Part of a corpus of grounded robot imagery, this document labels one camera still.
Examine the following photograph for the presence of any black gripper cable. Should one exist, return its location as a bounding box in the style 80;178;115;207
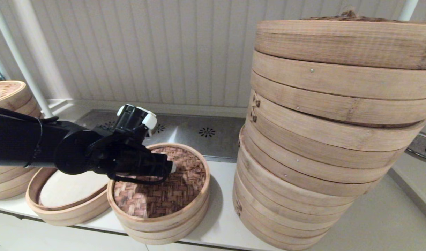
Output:
108;172;172;185

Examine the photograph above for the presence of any round steel basin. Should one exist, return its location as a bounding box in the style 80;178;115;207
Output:
404;132;426;165

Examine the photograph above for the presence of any small bamboo steamer basket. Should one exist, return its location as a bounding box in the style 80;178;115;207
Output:
119;193;211;245
25;167;112;226

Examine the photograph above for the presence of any beige steamer liner cloth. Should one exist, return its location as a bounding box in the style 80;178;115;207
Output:
38;171;110;208

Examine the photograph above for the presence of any perforated stainless steel panel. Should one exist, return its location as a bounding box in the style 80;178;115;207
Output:
75;110;246;163

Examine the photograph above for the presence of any beige cabinet door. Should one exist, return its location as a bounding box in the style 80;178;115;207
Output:
0;209;25;251

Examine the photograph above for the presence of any small woven bamboo steamer lid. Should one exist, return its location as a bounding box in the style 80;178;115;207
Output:
106;142;211;233

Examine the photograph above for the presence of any thin white pole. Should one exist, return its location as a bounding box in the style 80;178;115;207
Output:
398;0;419;22
0;0;56;121

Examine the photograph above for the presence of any black white wrist camera unit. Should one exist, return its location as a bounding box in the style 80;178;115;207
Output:
117;104;158;136

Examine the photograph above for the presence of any thick white column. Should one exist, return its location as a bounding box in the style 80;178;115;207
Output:
9;0;72;101

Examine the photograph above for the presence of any large woven bamboo steamer lid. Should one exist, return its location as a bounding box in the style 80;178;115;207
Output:
255;10;426;70
0;80;32;107

